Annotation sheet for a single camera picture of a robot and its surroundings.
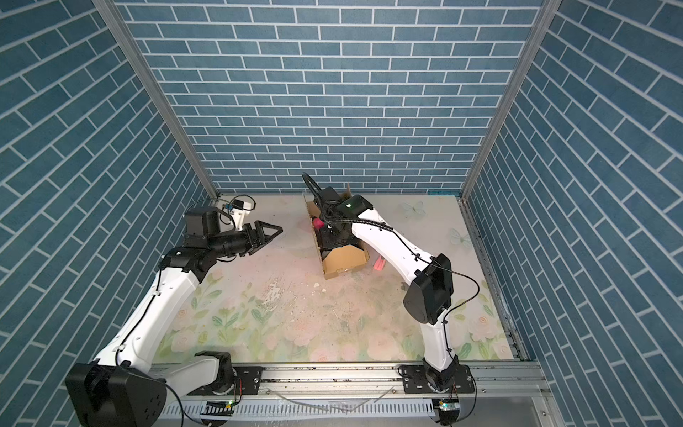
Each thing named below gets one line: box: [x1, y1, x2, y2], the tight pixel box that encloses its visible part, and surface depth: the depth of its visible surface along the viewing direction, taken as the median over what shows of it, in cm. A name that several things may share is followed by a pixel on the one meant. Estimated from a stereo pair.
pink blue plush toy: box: [313, 217, 327, 231], surface depth 70 cm
